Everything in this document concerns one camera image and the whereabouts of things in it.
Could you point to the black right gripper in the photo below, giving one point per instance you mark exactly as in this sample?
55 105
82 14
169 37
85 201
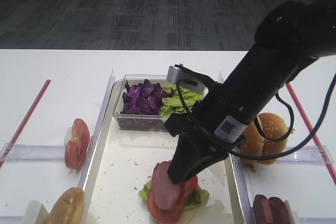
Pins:
207 133

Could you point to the brown meat patty slice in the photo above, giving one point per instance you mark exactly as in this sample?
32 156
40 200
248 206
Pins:
166 187

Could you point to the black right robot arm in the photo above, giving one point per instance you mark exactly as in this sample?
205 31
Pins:
292 37

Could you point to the large tomato slice on stack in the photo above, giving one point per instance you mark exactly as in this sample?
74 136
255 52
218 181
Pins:
188 186

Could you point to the lettuce leaf on tray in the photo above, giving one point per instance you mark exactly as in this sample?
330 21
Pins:
196 198

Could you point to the green lettuce in container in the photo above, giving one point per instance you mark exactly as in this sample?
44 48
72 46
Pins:
174 105

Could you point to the upright tomato slices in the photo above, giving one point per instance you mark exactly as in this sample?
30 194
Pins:
77 145

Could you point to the plain brown bread bun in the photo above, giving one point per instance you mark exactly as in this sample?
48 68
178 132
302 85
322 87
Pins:
68 208

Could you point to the white metal tray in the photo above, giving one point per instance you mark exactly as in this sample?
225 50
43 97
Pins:
127 163

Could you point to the clear plastic salad container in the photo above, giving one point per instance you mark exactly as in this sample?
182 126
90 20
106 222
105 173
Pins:
138 122

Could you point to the purple cabbage leaves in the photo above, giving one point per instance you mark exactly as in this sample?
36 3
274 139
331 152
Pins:
143 98

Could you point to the sesame burger bun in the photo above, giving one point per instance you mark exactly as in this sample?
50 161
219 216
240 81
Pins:
273 127

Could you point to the white right lower pusher block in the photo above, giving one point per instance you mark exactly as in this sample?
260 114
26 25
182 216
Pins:
293 216

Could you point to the white pusher block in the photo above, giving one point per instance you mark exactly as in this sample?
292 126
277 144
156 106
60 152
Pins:
35 213
68 136
293 216

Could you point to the right upper clear pusher track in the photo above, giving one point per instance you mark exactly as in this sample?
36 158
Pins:
312 155

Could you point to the clear pusher track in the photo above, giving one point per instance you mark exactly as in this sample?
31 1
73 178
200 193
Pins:
11 219
32 153
312 155

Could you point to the white left upper pusher block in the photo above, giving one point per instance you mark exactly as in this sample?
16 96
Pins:
68 136

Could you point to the white left lower pusher block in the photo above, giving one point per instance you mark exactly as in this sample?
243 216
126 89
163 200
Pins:
35 213

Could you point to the left upper clear pusher track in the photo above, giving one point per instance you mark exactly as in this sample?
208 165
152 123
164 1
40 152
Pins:
32 153

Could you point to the left lower clear pusher track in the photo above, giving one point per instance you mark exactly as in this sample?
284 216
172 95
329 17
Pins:
11 219

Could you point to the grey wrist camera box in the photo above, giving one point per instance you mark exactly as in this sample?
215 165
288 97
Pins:
178 72

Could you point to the right red rail strip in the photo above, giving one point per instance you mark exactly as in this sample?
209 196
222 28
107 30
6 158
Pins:
307 127

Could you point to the red rail strip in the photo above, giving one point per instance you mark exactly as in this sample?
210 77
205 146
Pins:
307 127
24 121

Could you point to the left red rail strip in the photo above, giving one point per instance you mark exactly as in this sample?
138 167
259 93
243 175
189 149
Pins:
24 121

